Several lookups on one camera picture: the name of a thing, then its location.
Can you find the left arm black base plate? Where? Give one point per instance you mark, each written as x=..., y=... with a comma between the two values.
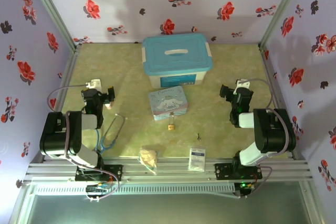
x=115, y=171

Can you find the aluminium frame post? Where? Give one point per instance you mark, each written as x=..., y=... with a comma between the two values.
x=50, y=9
x=282, y=9

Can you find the small metal key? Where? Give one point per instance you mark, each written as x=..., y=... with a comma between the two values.
x=199, y=137

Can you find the brass padlock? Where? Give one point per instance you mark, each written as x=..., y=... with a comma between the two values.
x=171, y=127

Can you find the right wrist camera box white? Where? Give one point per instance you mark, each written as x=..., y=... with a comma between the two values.
x=242, y=83

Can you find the aluminium side frame rail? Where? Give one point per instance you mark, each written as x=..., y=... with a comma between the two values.
x=63, y=87
x=275, y=87

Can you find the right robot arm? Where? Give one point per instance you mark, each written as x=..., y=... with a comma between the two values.
x=273, y=132

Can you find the aluminium front frame rail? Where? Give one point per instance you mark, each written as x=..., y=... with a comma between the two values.
x=170, y=171

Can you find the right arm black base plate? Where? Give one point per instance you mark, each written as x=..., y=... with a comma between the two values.
x=223, y=171

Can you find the blue stethoscope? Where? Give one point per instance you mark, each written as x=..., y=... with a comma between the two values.
x=113, y=132

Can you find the blue cartoon tin box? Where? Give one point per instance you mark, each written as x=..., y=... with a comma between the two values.
x=168, y=103

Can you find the white packet blue label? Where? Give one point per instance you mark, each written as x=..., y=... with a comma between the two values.
x=197, y=158

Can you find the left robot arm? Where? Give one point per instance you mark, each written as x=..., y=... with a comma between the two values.
x=59, y=137

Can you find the white storage box blue lid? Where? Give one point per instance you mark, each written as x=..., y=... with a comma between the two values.
x=177, y=58

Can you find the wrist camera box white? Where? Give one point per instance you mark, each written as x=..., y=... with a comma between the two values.
x=242, y=83
x=94, y=84

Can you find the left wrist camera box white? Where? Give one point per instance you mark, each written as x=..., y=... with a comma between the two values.
x=94, y=84

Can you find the clear bag beige contents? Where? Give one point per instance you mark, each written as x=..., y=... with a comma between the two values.
x=148, y=157

